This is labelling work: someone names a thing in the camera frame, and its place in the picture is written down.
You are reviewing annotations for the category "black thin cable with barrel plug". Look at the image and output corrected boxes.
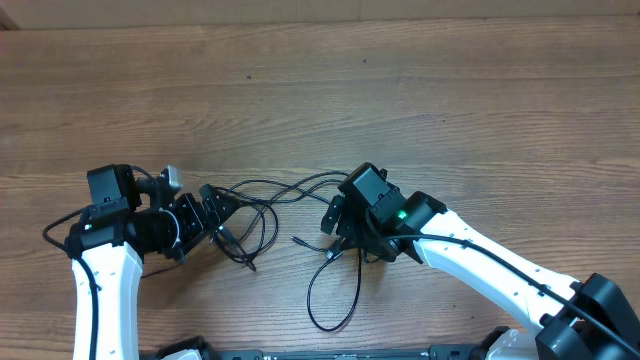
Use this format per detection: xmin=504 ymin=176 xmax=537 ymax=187
xmin=290 ymin=234 xmax=364 ymax=333

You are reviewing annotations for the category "black USB cable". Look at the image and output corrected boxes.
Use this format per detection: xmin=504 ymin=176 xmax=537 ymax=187
xmin=212 ymin=171 xmax=351 ymax=273

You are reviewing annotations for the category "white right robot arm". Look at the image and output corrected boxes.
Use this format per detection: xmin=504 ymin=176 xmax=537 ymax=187
xmin=321 ymin=163 xmax=639 ymax=359

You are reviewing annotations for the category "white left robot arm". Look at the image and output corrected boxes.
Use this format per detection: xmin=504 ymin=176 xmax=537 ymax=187
xmin=65 ymin=164 xmax=240 ymax=359

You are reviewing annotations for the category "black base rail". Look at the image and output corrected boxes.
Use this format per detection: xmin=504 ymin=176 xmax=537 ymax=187
xmin=139 ymin=326 xmax=539 ymax=360

